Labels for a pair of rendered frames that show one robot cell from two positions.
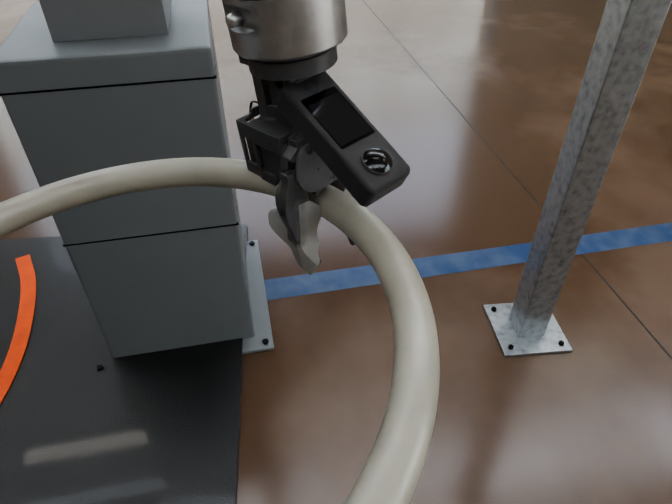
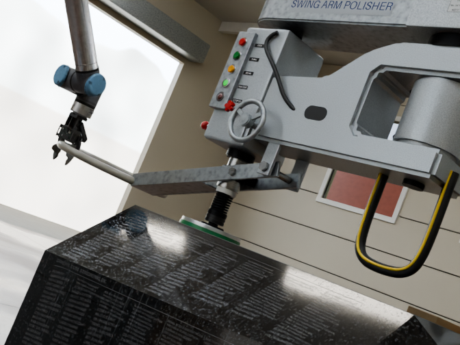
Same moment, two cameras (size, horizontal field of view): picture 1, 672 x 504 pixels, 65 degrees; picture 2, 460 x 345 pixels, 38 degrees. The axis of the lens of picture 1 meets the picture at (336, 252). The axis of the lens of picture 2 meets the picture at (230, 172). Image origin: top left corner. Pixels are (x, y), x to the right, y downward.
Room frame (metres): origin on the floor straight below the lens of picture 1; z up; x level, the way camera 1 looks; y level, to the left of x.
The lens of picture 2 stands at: (1.33, 2.75, 0.78)
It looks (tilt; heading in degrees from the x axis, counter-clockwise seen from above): 6 degrees up; 238
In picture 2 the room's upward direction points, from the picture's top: 22 degrees clockwise
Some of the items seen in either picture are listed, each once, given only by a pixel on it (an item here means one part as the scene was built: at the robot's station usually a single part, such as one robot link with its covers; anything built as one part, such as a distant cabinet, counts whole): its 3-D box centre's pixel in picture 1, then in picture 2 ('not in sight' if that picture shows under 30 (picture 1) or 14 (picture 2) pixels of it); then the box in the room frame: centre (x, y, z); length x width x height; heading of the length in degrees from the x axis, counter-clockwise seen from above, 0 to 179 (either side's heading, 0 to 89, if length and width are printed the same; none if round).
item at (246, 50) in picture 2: not in sight; (234, 70); (0.23, 0.76, 1.35); 0.08 x 0.03 x 0.28; 103
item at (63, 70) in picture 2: not in sight; (71, 79); (0.53, 0.09, 1.17); 0.12 x 0.12 x 0.09; 18
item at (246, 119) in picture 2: not in sight; (253, 124); (0.20, 0.95, 1.18); 0.15 x 0.10 x 0.15; 103
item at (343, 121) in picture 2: not in sight; (350, 120); (0.03, 1.19, 1.28); 0.74 x 0.23 x 0.49; 103
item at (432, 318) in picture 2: not in sight; (433, 324); (-0.43, 1.36, 0.81); 0.20 x 0.10 x 0.05; 14
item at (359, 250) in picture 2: not in sight; (400, 218); (-0.04, 1.45, 1.03); 0.23 x 0.03 x 0.32; 103
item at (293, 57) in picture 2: not in sight; (280, 103); (0.09, 0.88, 1.30); 0.36 x 0.22 x 0.45; 103
